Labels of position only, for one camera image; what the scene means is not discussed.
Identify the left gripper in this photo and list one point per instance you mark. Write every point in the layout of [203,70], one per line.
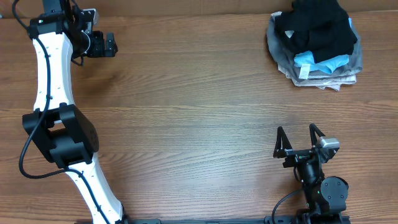
[99,51]

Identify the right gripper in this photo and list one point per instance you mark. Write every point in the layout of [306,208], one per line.
[296,155]

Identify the black t-shirt with logo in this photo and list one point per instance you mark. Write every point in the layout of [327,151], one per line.
[303,13]

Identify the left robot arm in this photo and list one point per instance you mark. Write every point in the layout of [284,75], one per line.
[61,132]

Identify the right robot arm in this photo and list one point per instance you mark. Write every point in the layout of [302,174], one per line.
[325,196]

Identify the beige folded garment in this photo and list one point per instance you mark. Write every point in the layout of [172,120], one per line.
[333,83]

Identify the light blue folded shirt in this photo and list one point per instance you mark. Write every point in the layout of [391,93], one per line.
[323,46]

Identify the grey folded garment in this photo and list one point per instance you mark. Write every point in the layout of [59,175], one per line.
[280,49]

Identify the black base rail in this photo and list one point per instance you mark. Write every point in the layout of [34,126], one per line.
[266,220]

